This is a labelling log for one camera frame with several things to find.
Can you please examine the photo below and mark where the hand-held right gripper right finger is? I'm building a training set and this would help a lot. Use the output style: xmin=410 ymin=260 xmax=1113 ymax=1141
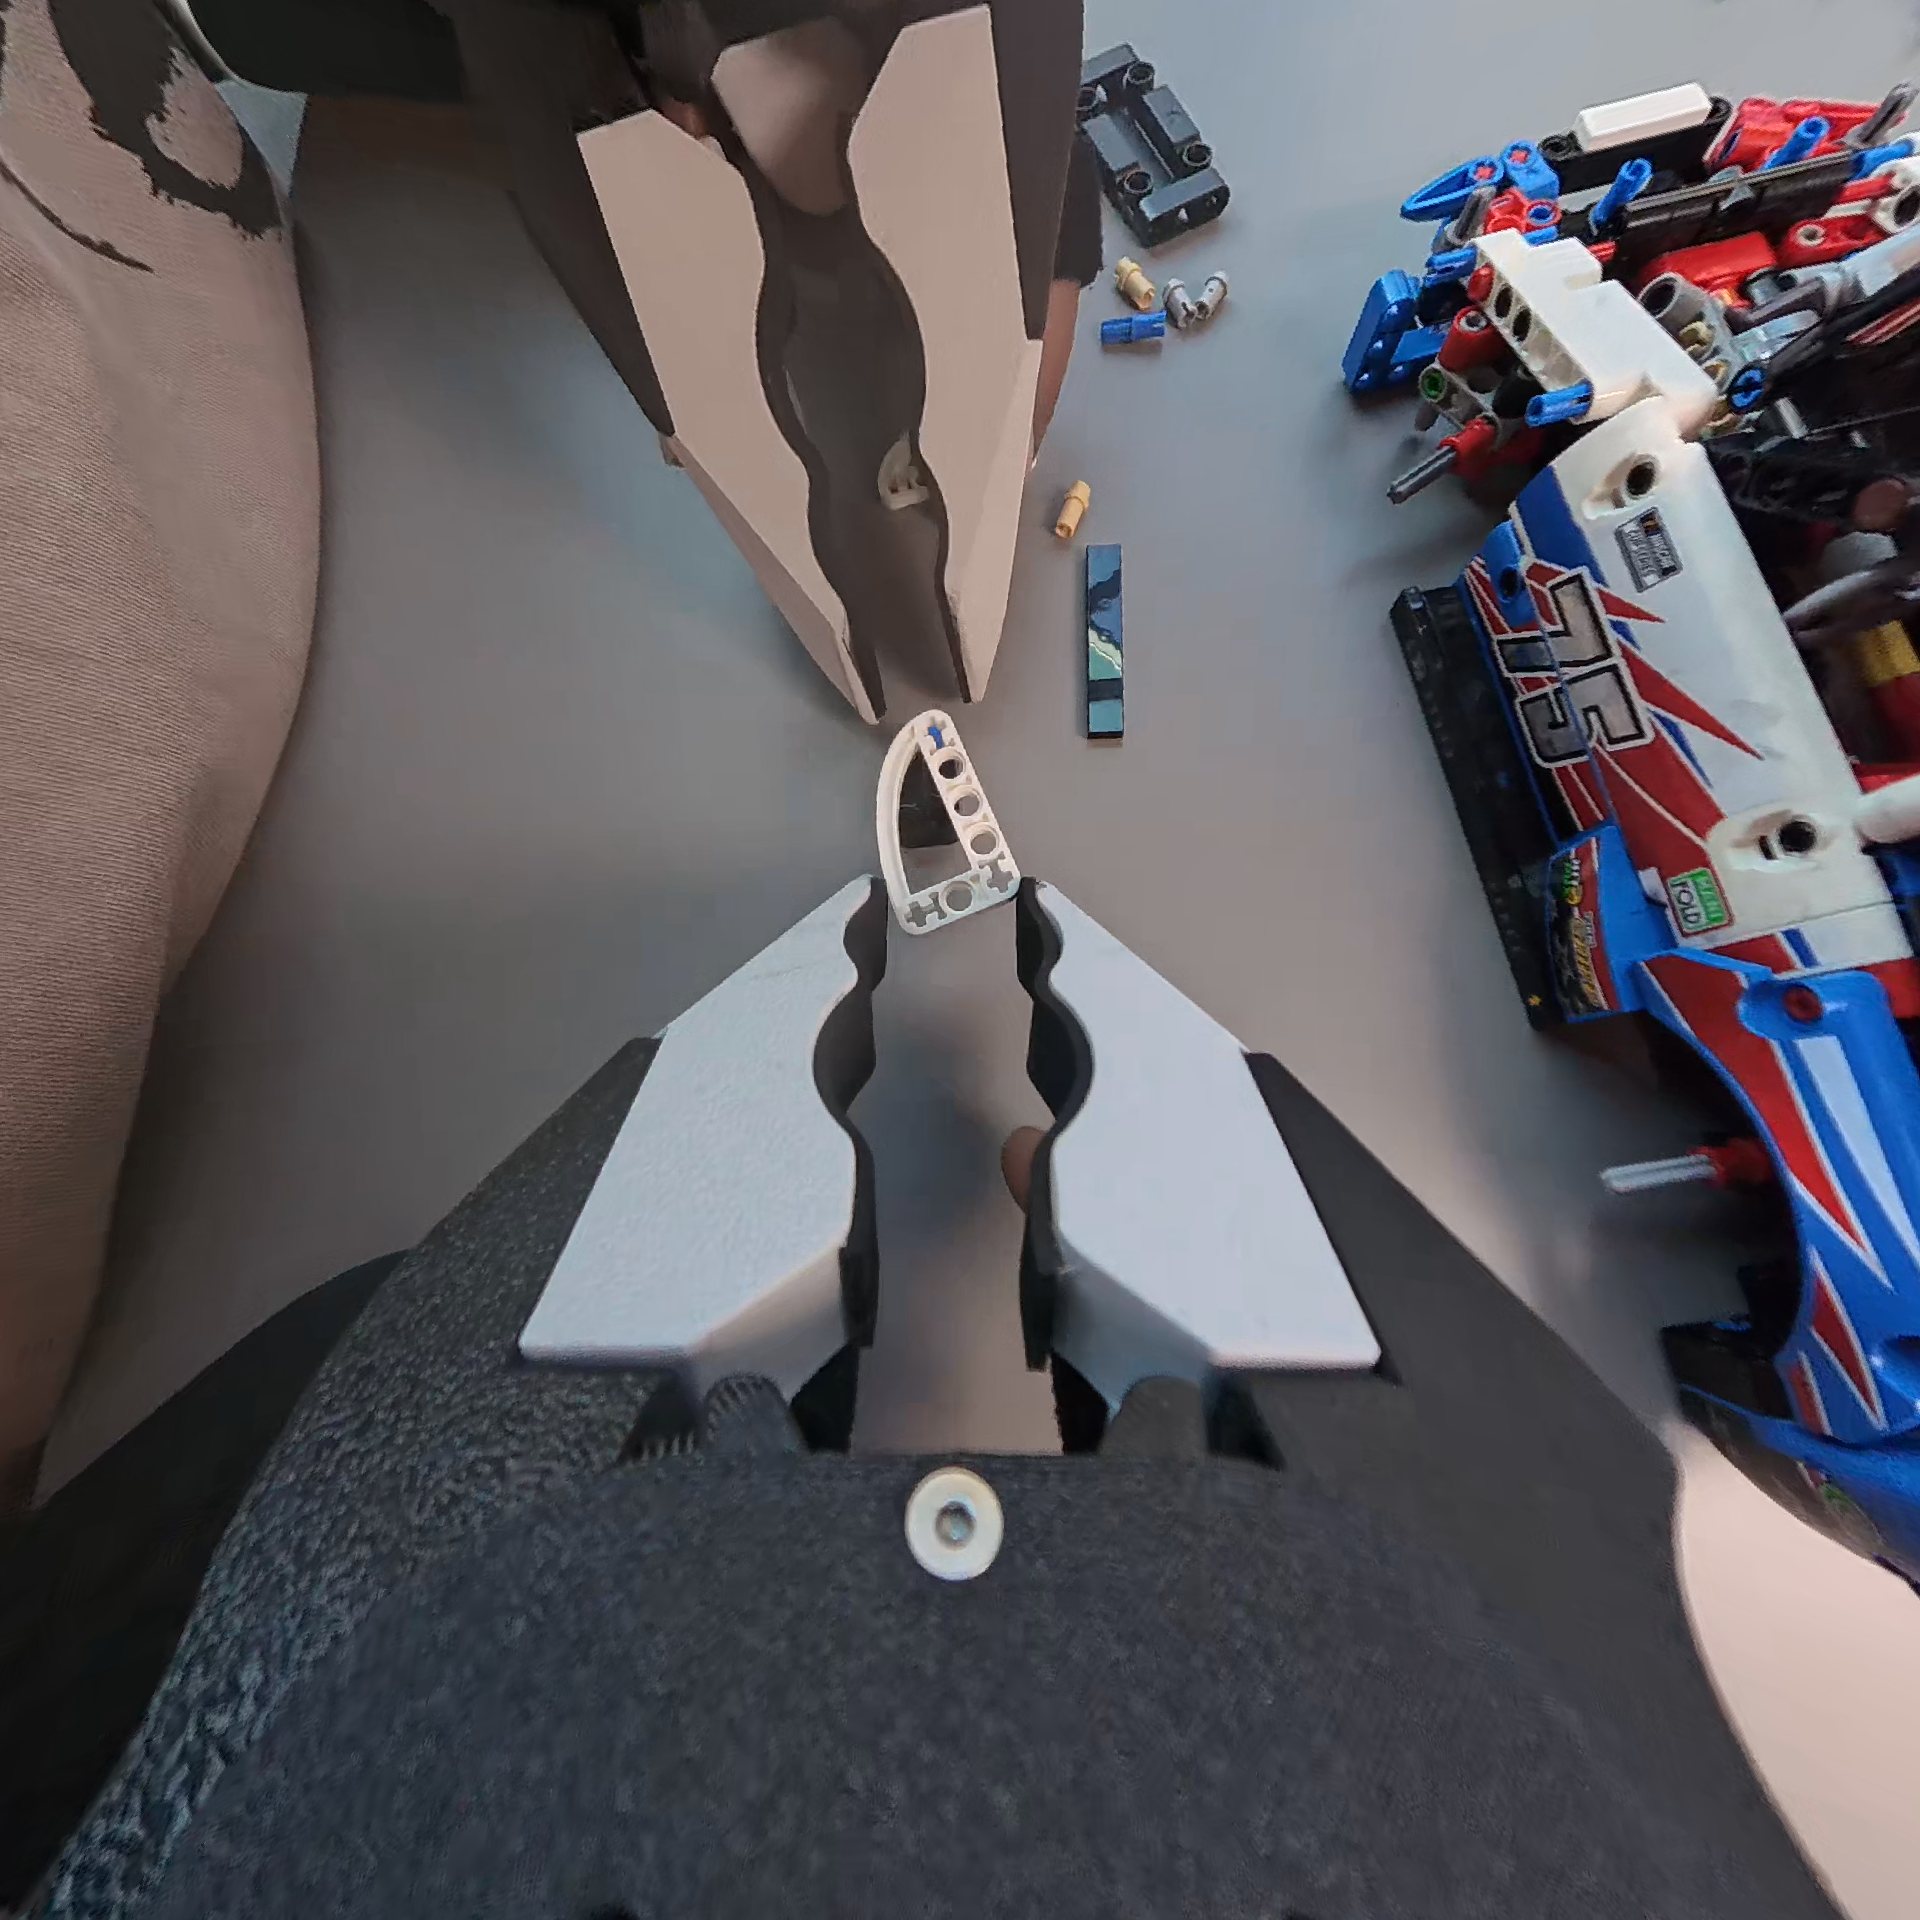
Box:
xmin=1016 ymin=878 xmax=1386 ymax=1452

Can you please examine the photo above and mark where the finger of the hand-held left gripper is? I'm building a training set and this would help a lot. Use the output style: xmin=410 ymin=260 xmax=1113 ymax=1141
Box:
xmin=574 ymin=43 xmax=889 ymax=726
xmin=843 ymin=0 xmax=1047 ymax=708

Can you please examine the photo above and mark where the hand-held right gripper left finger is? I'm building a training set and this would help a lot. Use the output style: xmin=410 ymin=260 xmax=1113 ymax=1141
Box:
xmin=514 ymin=874 xmax=889 ymax=1452

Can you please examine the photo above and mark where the white curved panel piece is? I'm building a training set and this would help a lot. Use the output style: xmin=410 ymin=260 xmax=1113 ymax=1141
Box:
xmin=874 ymin=708 xmax=1024 ymax=942

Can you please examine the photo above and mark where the person's left hand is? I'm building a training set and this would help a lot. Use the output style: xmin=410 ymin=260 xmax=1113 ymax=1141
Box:
xmin=1031 ymin=275 xmax=1088 ymax=457

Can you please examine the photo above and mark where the black flat tile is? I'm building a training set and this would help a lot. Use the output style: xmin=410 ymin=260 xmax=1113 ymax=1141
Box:
xmin=1081 ymin=542 xmax=1128 ymax=743

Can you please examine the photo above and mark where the person's beige sweatshirt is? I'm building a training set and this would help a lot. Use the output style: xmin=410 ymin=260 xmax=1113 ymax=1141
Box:
xmin=0 ymin=0 xmax=323 ymax=1519

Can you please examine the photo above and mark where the toy brick race car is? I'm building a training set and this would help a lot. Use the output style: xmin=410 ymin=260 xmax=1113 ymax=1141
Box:
xmin=1337 ymin=82 xmax=1920 ymax=1593

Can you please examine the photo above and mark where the dark grey frame piece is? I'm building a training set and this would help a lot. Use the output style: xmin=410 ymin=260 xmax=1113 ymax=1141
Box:
xmin=1074 ymin=44 xmax=1231 ymax=250

